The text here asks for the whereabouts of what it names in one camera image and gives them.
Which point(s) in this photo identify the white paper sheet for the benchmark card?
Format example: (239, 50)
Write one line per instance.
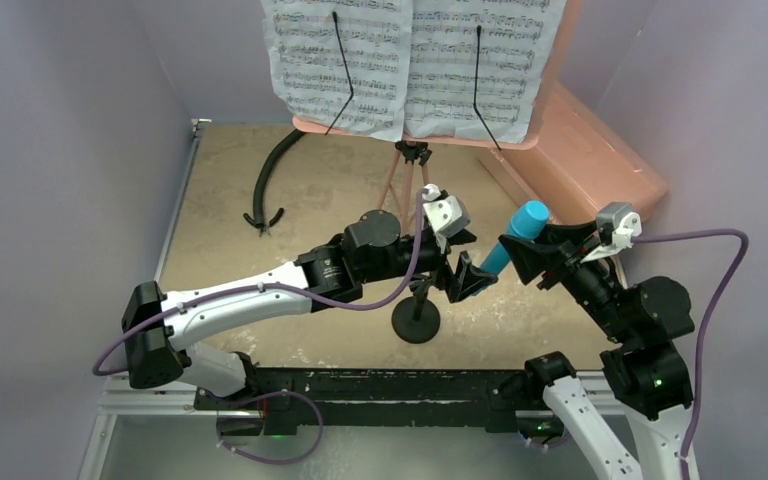
(341, 64)

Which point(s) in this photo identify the black handled wire cutters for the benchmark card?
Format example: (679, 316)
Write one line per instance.
(264, 226)

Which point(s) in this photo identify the aluminium frame rail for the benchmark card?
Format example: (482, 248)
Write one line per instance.
(177, 398)

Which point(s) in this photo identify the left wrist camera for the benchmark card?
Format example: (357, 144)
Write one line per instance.
(447, 212)

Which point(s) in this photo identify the pink perforated music stand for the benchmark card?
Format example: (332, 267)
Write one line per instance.
(411, 152)

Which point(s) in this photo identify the printed sheet music page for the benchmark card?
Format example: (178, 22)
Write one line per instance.
(476, 67)

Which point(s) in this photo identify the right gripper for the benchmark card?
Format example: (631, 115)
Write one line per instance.
(562, 252)

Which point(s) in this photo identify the black foam tube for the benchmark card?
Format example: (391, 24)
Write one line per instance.
(267, 170)

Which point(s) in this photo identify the pink plastic storage box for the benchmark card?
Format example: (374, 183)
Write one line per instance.
(578, 166)

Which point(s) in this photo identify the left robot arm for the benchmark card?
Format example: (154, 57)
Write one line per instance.
(365, 267)

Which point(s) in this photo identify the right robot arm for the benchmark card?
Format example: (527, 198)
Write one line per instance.
(645, 372)

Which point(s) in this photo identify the black round microphone stand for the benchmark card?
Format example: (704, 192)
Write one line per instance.
(416, 319)

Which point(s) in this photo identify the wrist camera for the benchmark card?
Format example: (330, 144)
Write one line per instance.
(618, 224)
(447, 212)

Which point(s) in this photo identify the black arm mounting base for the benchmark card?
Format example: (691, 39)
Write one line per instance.
(497, 401)

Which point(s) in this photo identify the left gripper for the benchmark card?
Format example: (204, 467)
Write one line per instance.
(468, 278)

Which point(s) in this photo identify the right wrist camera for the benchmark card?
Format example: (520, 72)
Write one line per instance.
(618, 224)

